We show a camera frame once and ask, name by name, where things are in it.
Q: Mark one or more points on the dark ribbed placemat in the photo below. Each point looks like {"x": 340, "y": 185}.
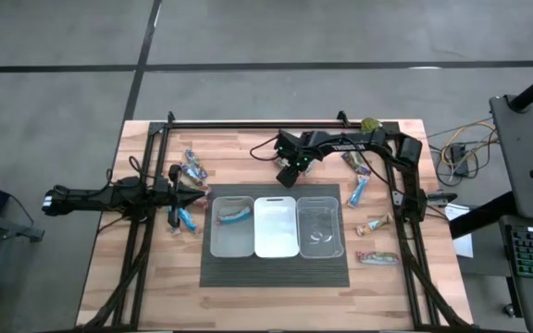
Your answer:
{"x": 271, "y": 273}

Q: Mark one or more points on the grey cart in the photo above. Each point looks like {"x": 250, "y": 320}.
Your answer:
{"x": 12, "y": 226}

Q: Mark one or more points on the clear plastic bin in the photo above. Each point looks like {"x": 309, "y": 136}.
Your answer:
{"x": 319, "y": 226}

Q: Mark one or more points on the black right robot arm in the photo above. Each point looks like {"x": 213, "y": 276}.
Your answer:
{"x": 350, "y": 144}

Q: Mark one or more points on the dark grey desk top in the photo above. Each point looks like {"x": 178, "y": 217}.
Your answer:
{"x": 521, "y": 152}

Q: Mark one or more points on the grey plastic bin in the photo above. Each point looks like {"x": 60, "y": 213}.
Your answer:
{"x": 231, "y": 240}

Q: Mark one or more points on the black desk beam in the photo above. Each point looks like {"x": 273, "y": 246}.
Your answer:
{"x": 479, "y": 217}

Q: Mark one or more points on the white paper sheet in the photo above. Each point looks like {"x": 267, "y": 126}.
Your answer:
{"x": 463, "y": 245}

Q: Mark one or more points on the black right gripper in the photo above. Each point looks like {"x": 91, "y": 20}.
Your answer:
{"x": 288, "y": 176}

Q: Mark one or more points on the blue purple granola bar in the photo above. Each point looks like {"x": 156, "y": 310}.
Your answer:
{"x": 191, "y": 173}
{"x": 196, "y": 164}

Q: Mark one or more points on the white plastic bin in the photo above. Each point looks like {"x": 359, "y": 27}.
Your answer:
{"x": 276, "y": 226}

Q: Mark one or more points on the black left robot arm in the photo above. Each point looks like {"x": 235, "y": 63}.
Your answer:
{"x": 86, "y": 199}

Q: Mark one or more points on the black metal frame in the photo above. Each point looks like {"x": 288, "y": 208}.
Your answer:
{"x": 248, "y": 125}

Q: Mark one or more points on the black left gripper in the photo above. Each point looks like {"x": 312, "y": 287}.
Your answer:
{"x": 174, "y": 196}

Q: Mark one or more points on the black caster wheel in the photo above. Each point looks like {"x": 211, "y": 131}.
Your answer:
{"x": 509, "y": 310}

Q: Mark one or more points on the small artificial green plant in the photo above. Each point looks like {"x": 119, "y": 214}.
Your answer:
{"x": 370, "y": 124}

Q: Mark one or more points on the orange white granola bar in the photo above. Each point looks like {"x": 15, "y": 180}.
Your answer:
{"x": 373, "y": 225}

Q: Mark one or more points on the black power adapter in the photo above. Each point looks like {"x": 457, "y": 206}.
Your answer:
{"x": 460, "y": 159}

